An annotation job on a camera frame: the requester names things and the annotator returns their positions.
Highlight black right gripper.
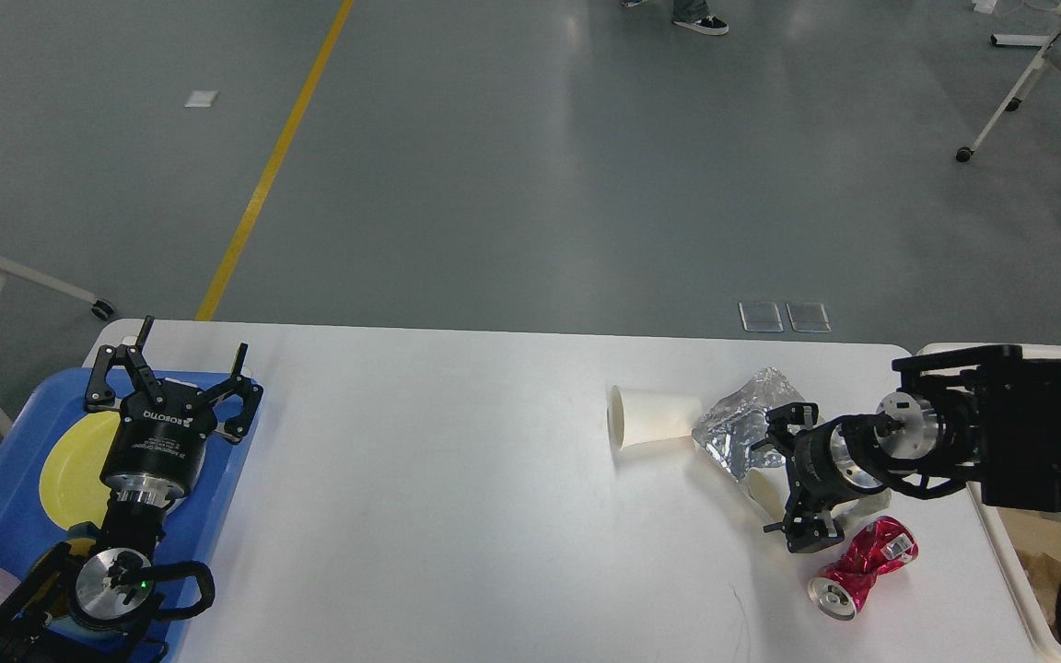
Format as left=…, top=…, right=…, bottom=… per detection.
left=748, top=401, right=887, bottom=553

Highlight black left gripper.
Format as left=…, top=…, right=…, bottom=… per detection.
left=83, top=317, right=264, bottom=504

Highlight silver foil bag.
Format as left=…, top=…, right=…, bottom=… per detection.
left=692, top=366, right=803, bottom=524

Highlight yellow plastic plate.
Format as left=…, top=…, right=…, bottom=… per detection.
left=39, top=412, right=121, bottom=531

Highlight crushed white paper cup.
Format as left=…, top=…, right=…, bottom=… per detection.
left=745, top=467, right=790, bottom=523

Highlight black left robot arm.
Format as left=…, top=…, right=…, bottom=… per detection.
left=0, top=318, right=264, bottom=662

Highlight crushed red soda can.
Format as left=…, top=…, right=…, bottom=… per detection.
left=807, top=516, right=919, bottom=621

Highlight right floor socket cover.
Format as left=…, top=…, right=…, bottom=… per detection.
left=785, top=302, right=831, bottom=334

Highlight floor socket cover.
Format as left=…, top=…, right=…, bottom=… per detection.
left=738, top=301, right=785, bottom=334
left=785, top=302, right=831, bottom=334

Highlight left floor socket cover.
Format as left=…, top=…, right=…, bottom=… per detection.
left=738, top=301, right=785, bottom=334

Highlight upright-lying white paper cup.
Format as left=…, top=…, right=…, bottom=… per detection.
left=608, top=386, right=705, bottom=448

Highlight beige plastic bin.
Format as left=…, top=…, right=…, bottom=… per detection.
left=915, top=343, right=1061, bottom=663

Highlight black sneaker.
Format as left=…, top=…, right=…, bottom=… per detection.
left=672, top=14, right=729, bottom=35

